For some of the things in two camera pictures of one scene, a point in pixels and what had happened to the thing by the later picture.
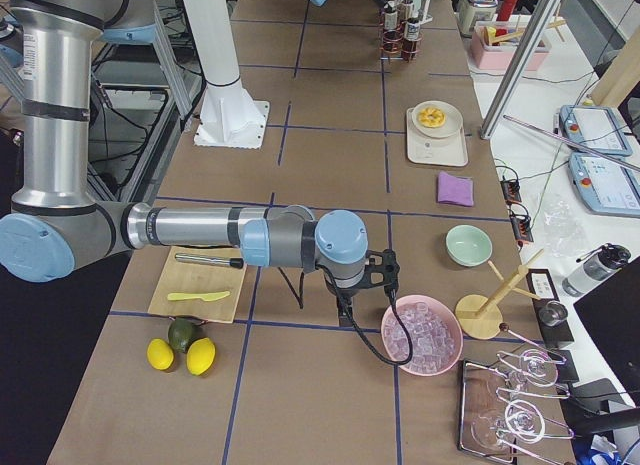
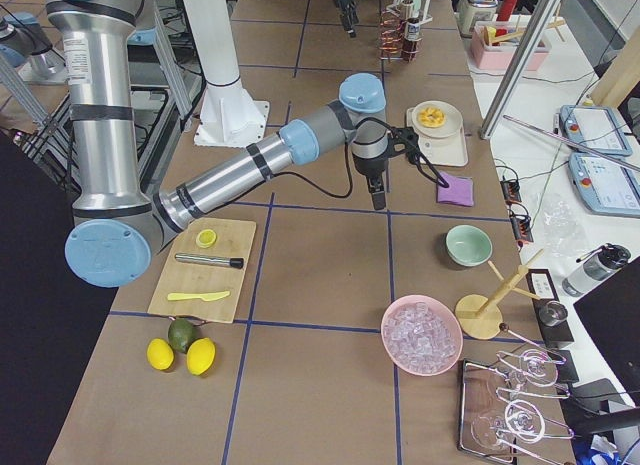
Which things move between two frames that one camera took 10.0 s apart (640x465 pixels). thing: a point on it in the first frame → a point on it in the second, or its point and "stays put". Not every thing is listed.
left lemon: (160, 354) stays put
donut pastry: (432, 117) stays put
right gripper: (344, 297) → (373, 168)
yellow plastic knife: (205, 296) stays put
